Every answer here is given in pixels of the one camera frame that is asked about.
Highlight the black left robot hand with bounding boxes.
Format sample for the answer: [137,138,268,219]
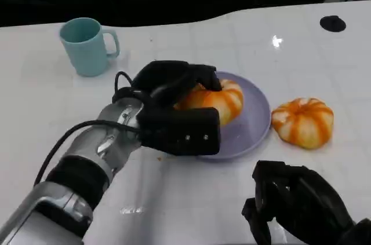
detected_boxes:
[132,60,223,109]

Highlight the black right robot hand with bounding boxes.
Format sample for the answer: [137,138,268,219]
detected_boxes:
[242,160,356,245]

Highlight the orange white toy bread roll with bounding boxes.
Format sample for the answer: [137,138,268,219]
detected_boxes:
[173,79,244,127]
[271,97,334,150]

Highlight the pale green mug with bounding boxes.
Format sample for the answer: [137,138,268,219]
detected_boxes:
[59,17,121,77]

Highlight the lilac plate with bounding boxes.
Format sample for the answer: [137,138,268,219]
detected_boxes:
[197,71,272,162]

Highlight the black round table grommet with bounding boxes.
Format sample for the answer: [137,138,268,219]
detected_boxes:
[319,15,347,32]

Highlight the short black looped cable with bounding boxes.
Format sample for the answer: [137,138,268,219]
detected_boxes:
[112,70,154,107]

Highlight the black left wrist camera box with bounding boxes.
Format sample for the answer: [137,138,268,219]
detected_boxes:
[136,107,221,156]

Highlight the long black arm cable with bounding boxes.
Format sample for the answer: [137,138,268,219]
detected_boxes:
[34,119,143,187]

